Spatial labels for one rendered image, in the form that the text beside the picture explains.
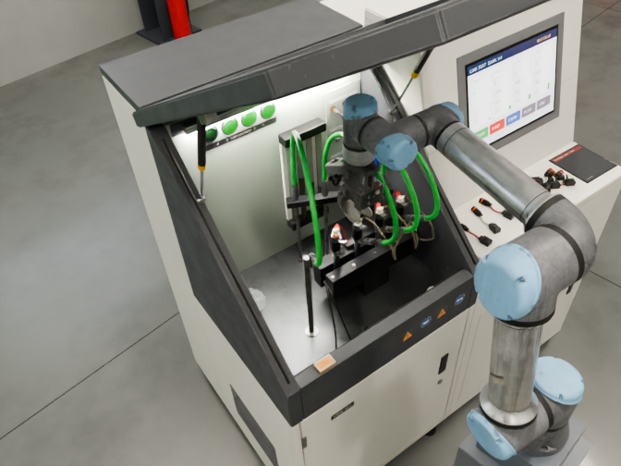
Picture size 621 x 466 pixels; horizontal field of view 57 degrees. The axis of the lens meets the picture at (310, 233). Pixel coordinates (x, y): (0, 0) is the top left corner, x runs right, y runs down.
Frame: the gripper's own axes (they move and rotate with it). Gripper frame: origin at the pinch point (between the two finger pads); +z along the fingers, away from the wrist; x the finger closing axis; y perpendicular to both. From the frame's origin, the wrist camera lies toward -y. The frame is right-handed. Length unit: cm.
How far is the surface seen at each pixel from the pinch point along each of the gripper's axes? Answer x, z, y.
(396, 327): 0.7, 28.1, 18.8
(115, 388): -70, 123, -80
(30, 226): -70, 123, -214
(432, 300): 14.4, 27.4, 18.1
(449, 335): 25, 52, 19
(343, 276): -1.5, 24.5, -2.3
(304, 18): 24, -27, -54
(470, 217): 46, 24, 3
